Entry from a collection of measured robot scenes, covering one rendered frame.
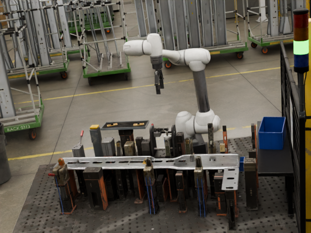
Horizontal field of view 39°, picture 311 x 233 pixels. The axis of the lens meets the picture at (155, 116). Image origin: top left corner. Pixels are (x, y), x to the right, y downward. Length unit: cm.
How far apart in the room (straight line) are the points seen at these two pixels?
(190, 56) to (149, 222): 137
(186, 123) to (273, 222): 127
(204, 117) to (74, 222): 139
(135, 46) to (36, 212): 144
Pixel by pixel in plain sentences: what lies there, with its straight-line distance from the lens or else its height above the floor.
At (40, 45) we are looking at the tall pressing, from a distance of 1065.
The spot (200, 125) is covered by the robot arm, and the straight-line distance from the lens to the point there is 384.
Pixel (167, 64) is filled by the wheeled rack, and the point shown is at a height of 9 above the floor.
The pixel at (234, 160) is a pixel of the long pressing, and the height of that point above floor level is 100.
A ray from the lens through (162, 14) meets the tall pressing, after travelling 1001.
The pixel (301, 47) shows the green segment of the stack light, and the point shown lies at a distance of 221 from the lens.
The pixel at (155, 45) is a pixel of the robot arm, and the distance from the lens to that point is 315.
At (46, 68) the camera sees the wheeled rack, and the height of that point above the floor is 31.
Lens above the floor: 239
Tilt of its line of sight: 20 degrees down
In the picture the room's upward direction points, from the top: 7 degrees counter-clockwise
